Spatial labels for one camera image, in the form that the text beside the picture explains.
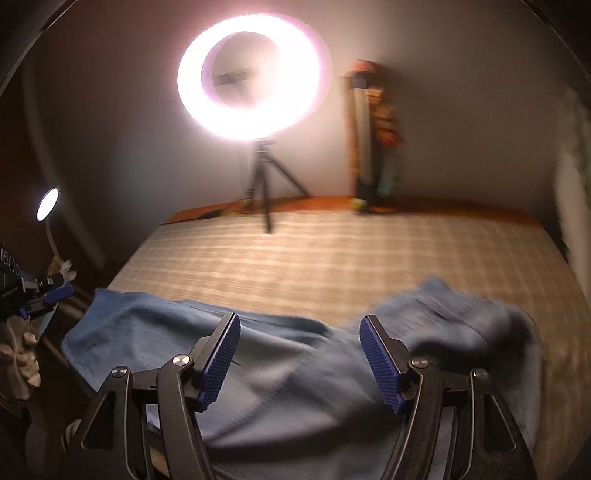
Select blue denim pants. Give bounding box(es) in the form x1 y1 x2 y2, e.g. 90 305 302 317
61 276 543 480

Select black phone clamp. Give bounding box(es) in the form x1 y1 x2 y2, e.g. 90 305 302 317
217 69 252 89

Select ring light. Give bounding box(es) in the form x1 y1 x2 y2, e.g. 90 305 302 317
177 14 334 141

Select black tripod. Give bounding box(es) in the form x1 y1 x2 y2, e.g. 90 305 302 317
245 138 309 234

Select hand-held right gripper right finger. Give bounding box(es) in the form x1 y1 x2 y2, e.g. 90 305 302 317
359 315 539 480

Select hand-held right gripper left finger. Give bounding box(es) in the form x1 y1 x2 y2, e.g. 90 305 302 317
69 312 242 480

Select white crumpled cloth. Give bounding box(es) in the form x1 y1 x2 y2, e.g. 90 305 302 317
0 318 42 402

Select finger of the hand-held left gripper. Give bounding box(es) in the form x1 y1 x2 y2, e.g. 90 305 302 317
25 273 75 304
14 295 57 320

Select white green patterned blanket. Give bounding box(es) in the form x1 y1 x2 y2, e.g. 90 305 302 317
551 88 591 264

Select white desk lamp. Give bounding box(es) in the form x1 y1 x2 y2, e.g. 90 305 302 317
36 187 70 273

